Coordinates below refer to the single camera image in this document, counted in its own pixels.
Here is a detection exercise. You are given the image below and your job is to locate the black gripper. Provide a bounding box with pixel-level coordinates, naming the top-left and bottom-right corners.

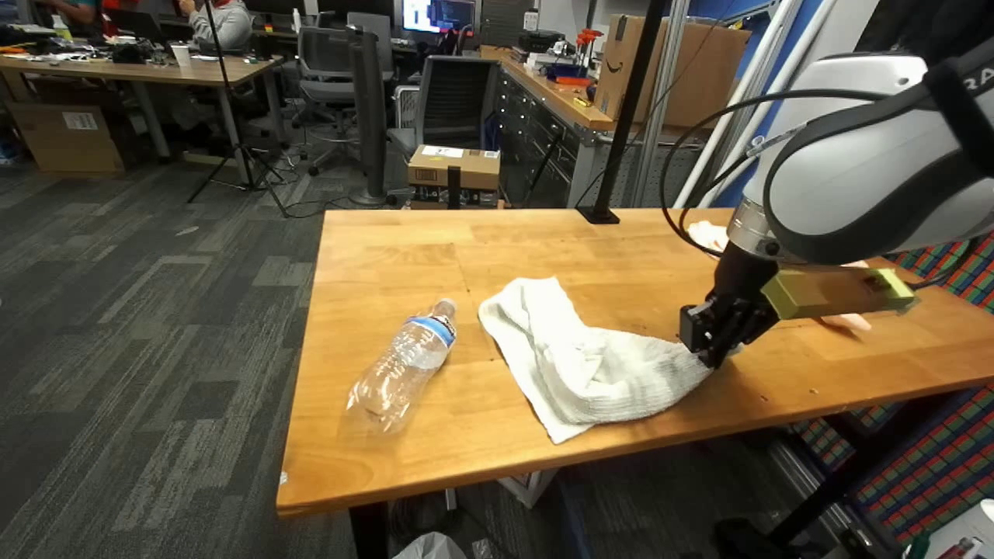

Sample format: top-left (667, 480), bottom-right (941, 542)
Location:
top-left (679, 247), bottom-right (781, 370)

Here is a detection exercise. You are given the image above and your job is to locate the white towel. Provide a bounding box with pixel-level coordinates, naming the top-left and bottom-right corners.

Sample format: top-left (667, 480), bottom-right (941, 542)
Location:
top-left (477, 277), bottom-right (711, 443)

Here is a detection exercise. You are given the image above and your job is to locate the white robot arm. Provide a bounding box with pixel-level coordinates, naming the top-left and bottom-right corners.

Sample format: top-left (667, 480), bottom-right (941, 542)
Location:
top-left (679, 42), bottom-right (994, 368)

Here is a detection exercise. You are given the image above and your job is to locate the pink crumpled cloth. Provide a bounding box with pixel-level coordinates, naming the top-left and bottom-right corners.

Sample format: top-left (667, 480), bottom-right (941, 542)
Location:
top-left (689, 220), bottom-right (874, 332)

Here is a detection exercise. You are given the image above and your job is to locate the black vertical pole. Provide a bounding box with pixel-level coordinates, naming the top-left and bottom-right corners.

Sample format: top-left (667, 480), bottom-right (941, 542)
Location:
top-left (579, 0), bottom-right (672, 225)

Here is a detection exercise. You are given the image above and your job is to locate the black cabinet with drawers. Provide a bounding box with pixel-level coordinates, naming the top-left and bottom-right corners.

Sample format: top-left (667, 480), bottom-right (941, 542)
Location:
top-left (484, 47), bottom-right (708, 211)

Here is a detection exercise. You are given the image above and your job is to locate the large cardboard box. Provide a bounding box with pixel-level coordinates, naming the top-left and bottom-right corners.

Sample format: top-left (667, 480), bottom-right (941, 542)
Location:
top-left (594, 9), bottom-right (753, 133)

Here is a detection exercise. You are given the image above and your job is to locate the wooden work table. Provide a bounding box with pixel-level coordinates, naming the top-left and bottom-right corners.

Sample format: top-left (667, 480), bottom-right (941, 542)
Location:
top-left (272, 205), bottom-right (994, 519)

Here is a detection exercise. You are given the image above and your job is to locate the small wooden stool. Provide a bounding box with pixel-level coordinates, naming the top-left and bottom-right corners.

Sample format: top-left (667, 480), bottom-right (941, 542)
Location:
top-left (407, 146), bottom-right (501, 207)

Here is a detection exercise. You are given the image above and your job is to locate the clear plastic water bottle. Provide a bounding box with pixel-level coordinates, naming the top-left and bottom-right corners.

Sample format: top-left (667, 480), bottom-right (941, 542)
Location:
top-left (346, 300), bottom-right (458, 435)

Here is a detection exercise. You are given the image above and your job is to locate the black office chair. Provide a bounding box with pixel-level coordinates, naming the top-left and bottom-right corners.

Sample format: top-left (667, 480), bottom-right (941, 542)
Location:
top-left (420, 57), bottom-right (497, 151)

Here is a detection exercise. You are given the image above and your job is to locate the computer monitor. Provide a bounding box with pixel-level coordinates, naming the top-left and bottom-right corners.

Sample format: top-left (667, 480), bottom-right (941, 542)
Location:
top-left (404, 0), bottom-right (475, 31)

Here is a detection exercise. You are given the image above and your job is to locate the black tripod stand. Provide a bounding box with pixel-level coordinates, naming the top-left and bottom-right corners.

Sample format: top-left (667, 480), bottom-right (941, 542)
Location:
top-left (184, 0), bottom-right (295, 219)

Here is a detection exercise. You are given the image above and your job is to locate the seated person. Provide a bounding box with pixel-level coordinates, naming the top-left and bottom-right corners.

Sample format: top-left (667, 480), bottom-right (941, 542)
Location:
top-left (176, 0), bottom-right (255, 57)

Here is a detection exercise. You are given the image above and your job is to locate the background wooden desk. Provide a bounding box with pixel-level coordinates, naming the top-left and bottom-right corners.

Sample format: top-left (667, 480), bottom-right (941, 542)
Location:
top-left (0, 57), bottom-right (283, 188)

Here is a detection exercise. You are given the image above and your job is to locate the cardboard box under desk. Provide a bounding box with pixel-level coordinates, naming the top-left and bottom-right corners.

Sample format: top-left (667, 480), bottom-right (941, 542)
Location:
top-left (10, 102), bottom-right (123, 173)

